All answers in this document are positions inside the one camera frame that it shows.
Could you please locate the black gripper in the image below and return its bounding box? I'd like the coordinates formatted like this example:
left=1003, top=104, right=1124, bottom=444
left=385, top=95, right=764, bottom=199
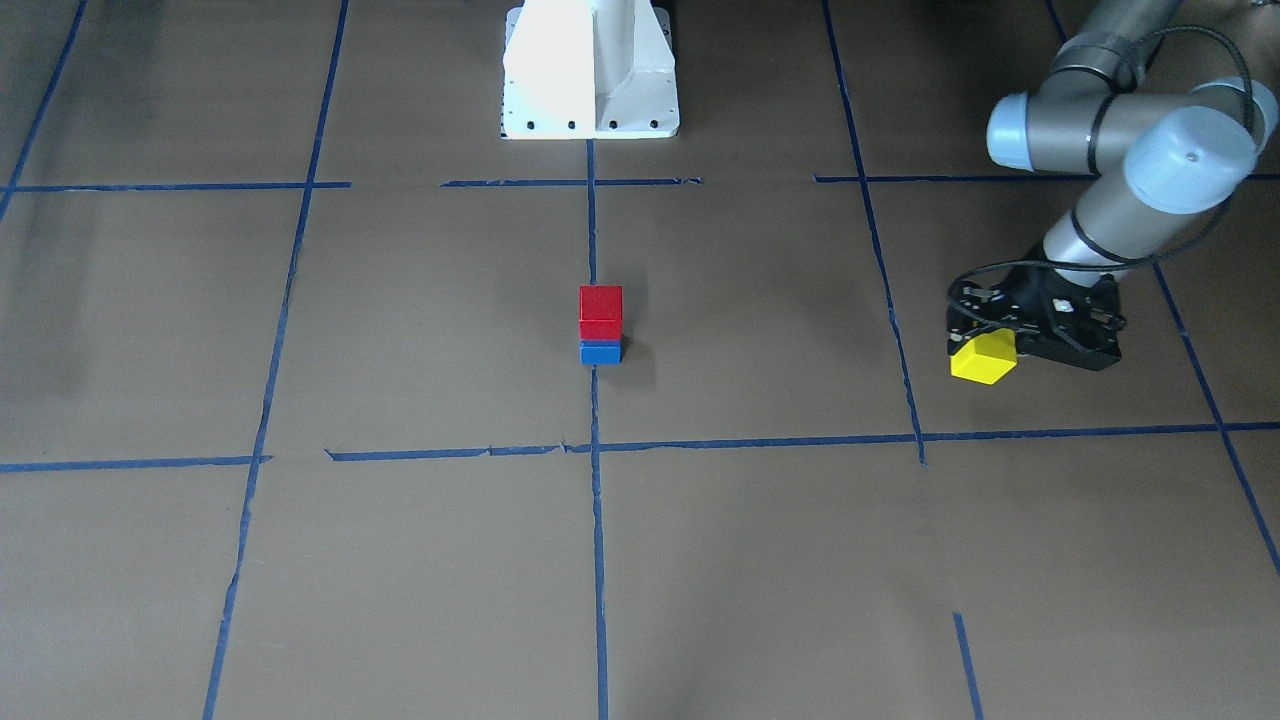
left=947, top=266, right=1076, bottom=356

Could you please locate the yellow wooden block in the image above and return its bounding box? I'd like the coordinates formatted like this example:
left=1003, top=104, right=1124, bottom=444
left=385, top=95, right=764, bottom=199
left=950, top=328, right=1019, bottom=386

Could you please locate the red wooden block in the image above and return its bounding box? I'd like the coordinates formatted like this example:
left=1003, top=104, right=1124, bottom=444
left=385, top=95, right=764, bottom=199
left=579, top=284, right=625, bottom=342

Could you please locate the blue wooden block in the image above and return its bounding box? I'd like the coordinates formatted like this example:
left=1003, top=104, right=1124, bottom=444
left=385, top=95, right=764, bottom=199
left=579, top=340, right=625, bottom=366

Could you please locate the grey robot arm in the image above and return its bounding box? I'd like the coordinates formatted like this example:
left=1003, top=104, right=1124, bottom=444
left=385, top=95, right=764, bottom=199
left=946, top=1, right=1277, bottom=370

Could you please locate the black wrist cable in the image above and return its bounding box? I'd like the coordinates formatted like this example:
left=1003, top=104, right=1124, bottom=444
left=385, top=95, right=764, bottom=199
left=947, top=26, right=1257, bottom=311

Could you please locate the white camera post base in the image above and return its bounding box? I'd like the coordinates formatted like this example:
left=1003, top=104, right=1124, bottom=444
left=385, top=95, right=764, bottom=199
left=500, top=1, right=681, bottom=141

